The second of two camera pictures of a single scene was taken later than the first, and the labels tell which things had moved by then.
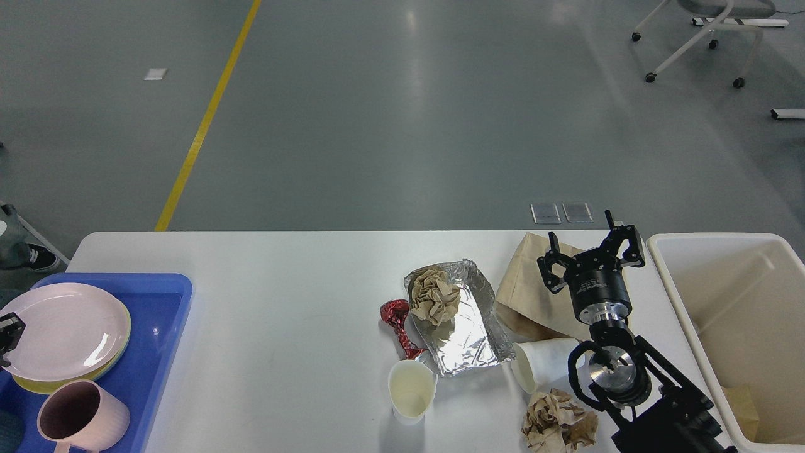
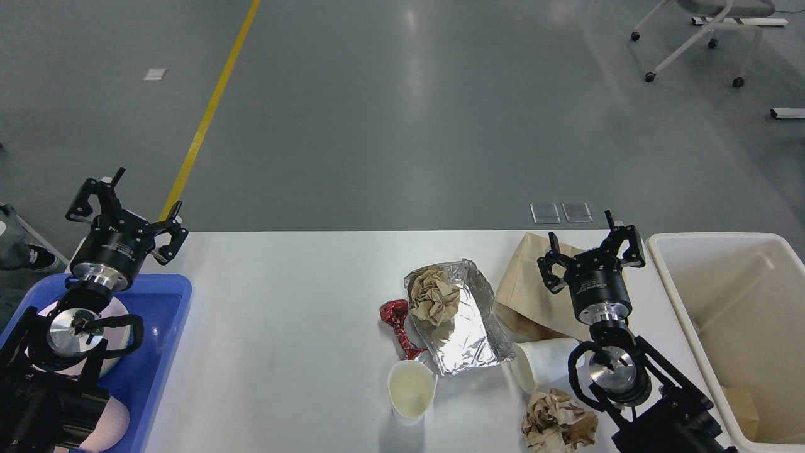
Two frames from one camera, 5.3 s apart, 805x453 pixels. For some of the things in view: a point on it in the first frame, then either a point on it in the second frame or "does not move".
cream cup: (412, 388) does not move
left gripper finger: (11, 327) -> (116, 241)
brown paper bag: (526, 307) does not move
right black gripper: (599, 291) does not move
